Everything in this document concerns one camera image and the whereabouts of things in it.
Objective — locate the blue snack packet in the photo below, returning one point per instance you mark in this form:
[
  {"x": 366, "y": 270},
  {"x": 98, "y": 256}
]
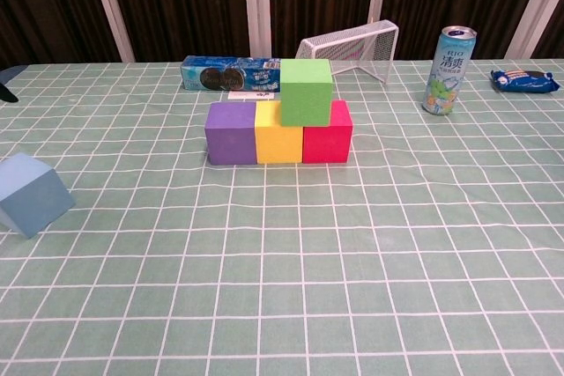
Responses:
[{"x": 524, "y": 81}]

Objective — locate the light blue drink can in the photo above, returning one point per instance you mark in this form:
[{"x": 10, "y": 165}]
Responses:
[{"x": 449, "y": 72}]

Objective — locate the blue cookie box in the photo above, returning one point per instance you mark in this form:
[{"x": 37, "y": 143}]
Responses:
[{"x": 233, "y": 74}]

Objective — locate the magenta foam cube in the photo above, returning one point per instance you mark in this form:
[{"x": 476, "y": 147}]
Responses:
[{"x": 328, "y": 142}]

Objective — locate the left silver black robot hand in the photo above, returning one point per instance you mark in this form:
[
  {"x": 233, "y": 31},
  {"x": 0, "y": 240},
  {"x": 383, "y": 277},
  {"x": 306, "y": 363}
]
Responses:
[{"x": 6, "y": 94}]

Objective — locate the green checked tablecloth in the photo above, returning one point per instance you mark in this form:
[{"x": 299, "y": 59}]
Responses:
[{"x": 282, "y": 261}]

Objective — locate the green foam cube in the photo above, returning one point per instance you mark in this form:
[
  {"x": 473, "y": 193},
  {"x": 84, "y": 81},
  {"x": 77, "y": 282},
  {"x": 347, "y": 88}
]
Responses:
[{"x": 306, "y": 94}]

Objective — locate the yellow foam cube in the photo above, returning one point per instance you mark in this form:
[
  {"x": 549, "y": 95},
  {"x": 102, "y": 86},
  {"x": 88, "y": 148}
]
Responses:
[{"x": 277, "y": 145}]

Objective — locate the purple foam cube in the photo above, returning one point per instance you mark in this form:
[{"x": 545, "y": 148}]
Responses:
[{"x": 231, "y": 134}]

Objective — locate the blue table pad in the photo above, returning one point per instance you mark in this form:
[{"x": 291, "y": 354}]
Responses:
[{"x": 9, "y": 73}]

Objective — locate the light blue foam cube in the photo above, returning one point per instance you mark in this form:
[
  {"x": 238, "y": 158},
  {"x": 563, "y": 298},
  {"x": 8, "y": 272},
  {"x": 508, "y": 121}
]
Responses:
[{"x": 26, "y": 200}]

